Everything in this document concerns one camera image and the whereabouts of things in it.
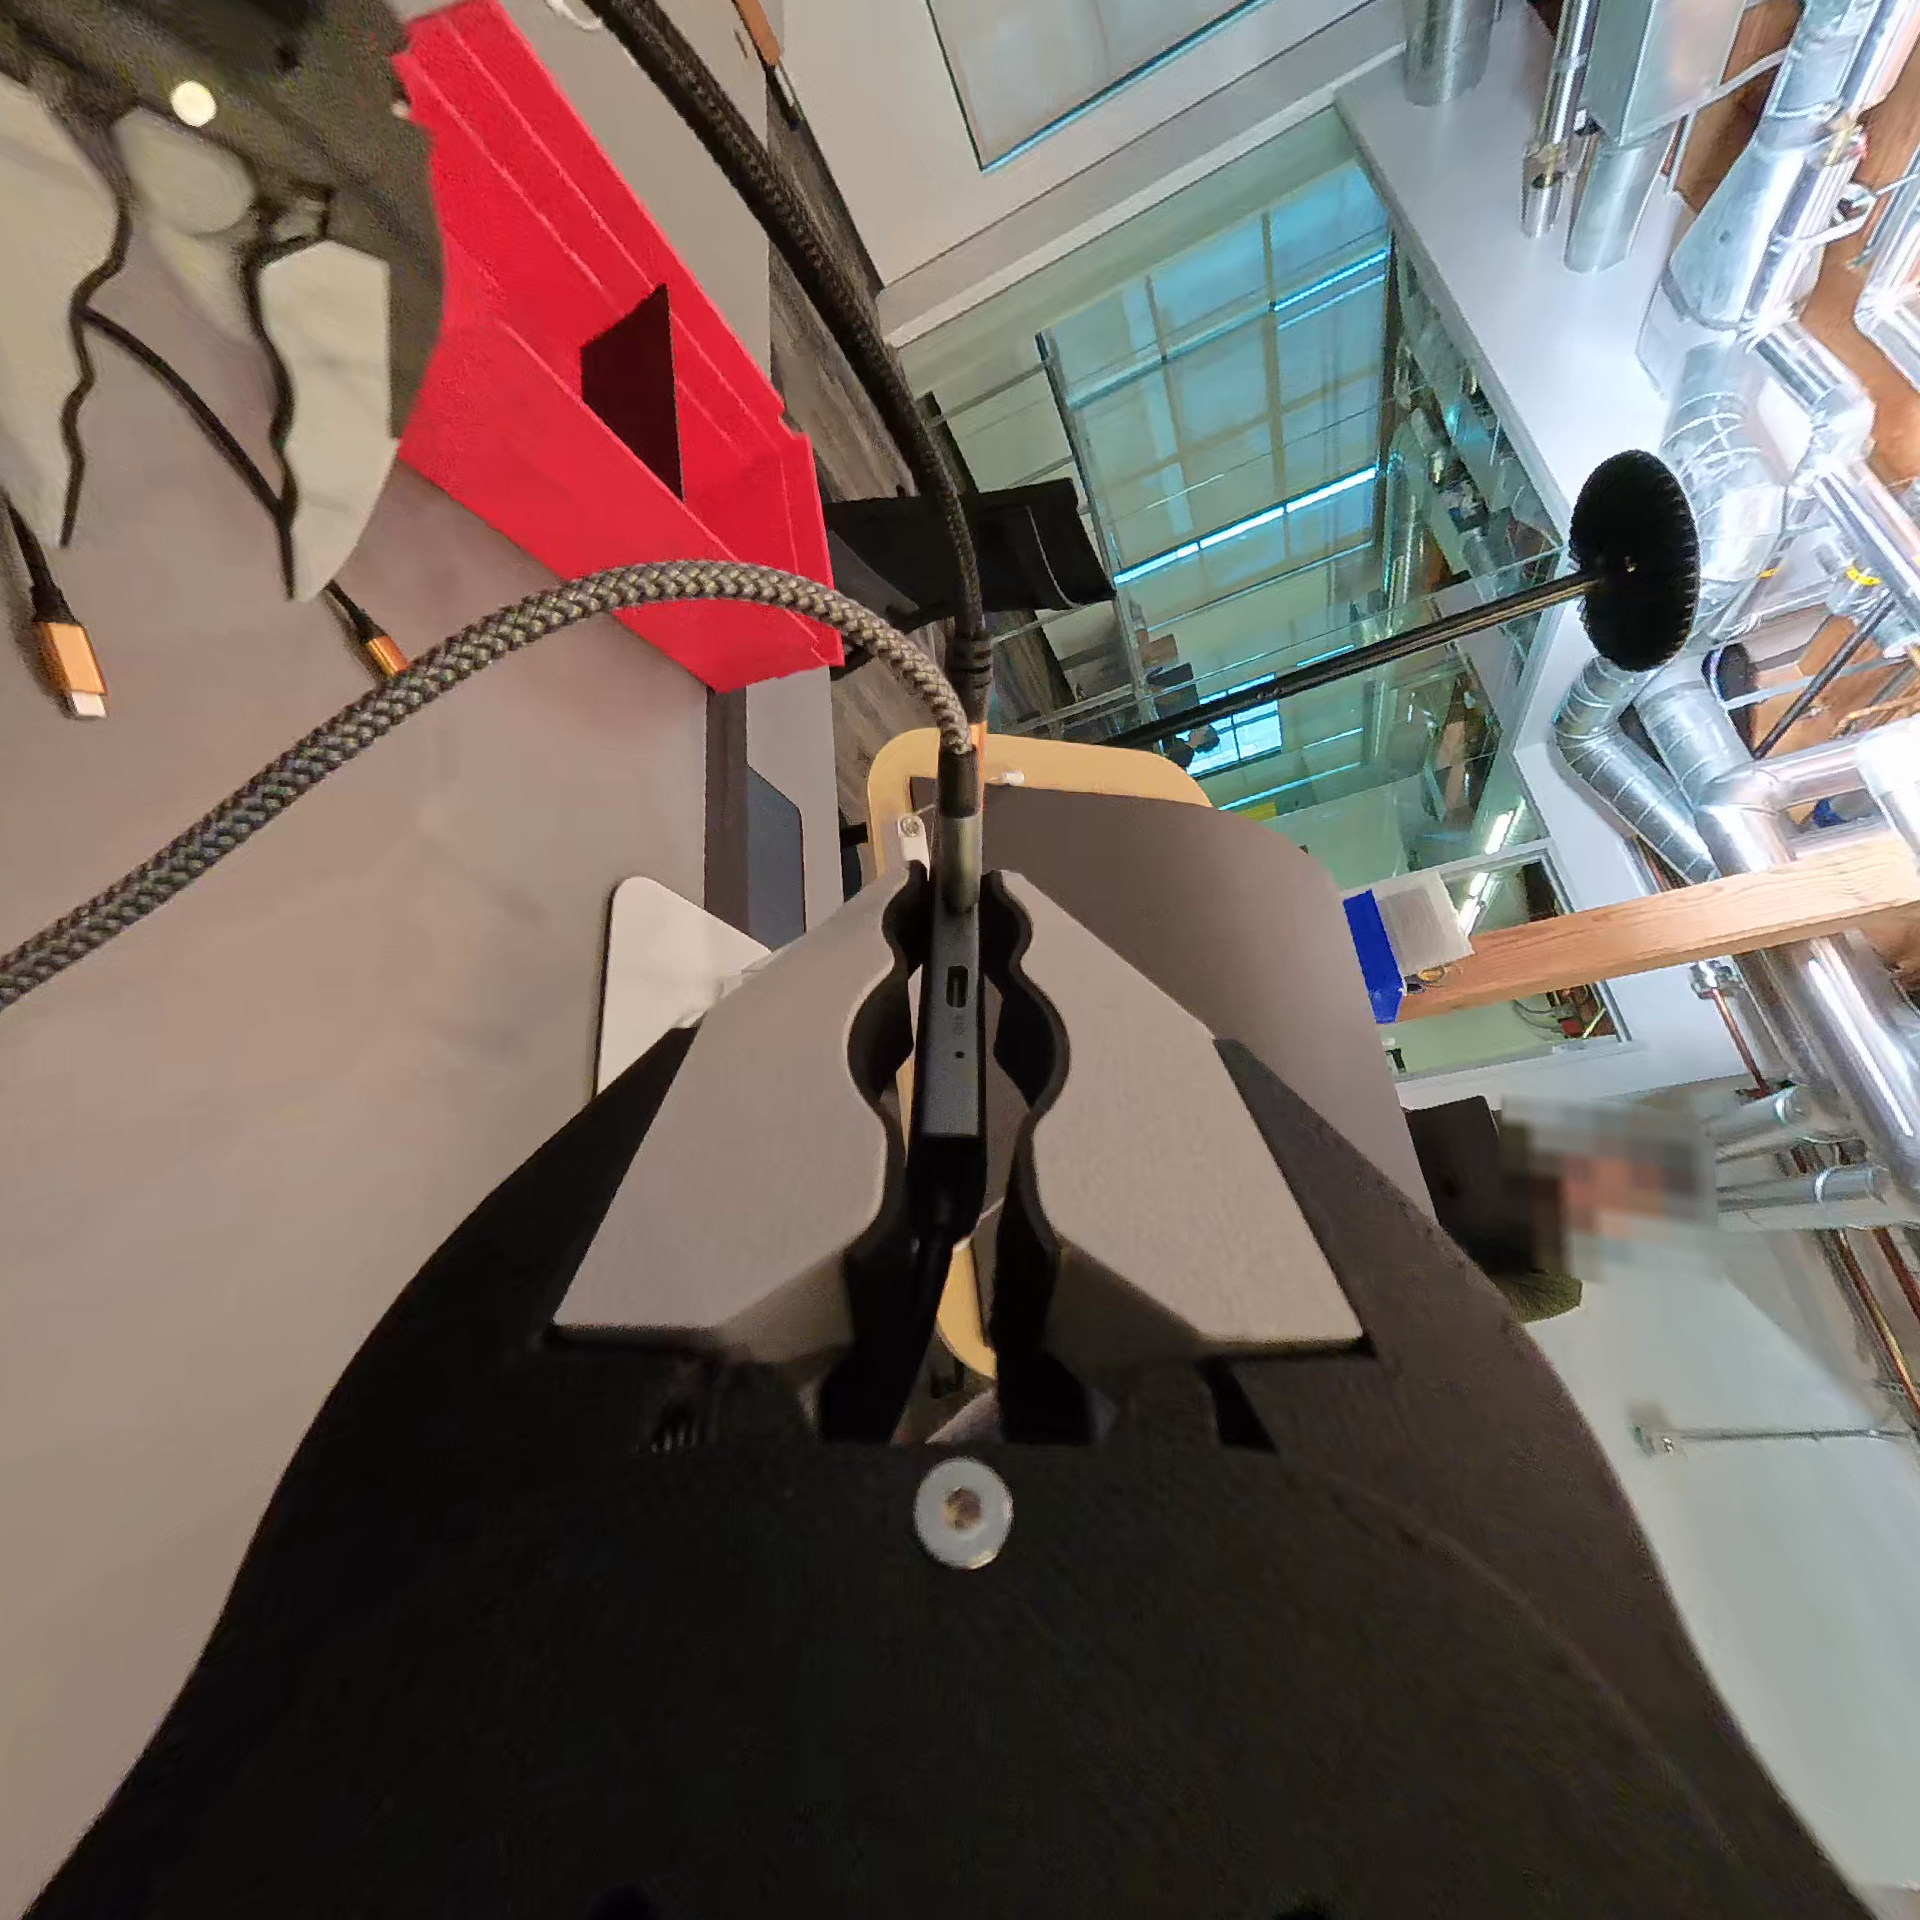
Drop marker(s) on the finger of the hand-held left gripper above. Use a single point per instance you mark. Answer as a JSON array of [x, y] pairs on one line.
[[360, 332], [48, 301]]

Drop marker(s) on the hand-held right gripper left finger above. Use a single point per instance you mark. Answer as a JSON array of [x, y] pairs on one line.
[[720, 1170]]

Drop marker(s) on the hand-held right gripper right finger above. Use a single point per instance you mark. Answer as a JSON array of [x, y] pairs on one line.
[[1186, 1170]]

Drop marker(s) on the grey usb hub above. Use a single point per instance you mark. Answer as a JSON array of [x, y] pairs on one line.
[[947, 1019]]

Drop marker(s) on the red plastic bin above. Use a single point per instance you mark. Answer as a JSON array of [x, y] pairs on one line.
[[541, 301]]

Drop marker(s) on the wooden beam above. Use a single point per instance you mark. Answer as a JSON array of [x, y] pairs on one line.
[[1678, 927]]

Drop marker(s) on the black monitor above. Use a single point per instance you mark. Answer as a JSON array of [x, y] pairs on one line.
[[978, 547]]

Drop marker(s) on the black round-base pole stand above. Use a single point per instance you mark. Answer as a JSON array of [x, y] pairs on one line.
[[1637, 557]]

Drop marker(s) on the silver ceiling duct pipes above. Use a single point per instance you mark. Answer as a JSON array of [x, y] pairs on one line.
[[1771, 603]]

